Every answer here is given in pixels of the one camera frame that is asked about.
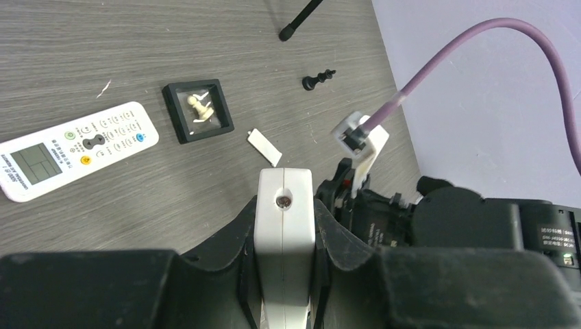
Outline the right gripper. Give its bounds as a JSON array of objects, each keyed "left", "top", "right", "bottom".
[{"left": 315, "top": 158, "right": 413, "bottom": 247}]

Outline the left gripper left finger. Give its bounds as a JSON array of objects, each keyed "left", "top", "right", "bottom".
[{"left": 1, "top": 199, "right": 261, "bottom": 328}]

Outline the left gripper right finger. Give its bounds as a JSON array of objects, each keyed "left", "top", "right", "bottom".
[{"left": 310, "top": 200, "right": 580, "bottom": 328}]

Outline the white remote control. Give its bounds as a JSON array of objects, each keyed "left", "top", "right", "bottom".
[
  {"left": 254, "top": 168, "right": 315, "bottom": 328},
  {"left": 1, "top": 101, "right": 159, "bottom": 203}
]

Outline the white battery cover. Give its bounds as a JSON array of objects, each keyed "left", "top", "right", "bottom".
[{"left": 247, "top": 128, "right": 282, "bottom": 167}]

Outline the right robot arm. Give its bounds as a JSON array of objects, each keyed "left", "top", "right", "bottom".
[{"left": 315, "top": 158, "right": 580, "bottom": 291}]

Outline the black chess piece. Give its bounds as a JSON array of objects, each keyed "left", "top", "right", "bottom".
[{"left": 301, "top": 69, "right": 336, "bottom": 91}]

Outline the black framed display case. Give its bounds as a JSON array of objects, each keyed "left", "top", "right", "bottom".
[{"left": 162, "top": 79, "right": 234, "bottom": 144}]

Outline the black music stand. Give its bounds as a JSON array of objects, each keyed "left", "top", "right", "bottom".
[{"left": 278, "top": 0, "right": 323, "bottom": 42}]

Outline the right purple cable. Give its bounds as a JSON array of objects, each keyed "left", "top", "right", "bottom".
[{"left": 362, "top": 17, "right": 581, "bottom": 178}]

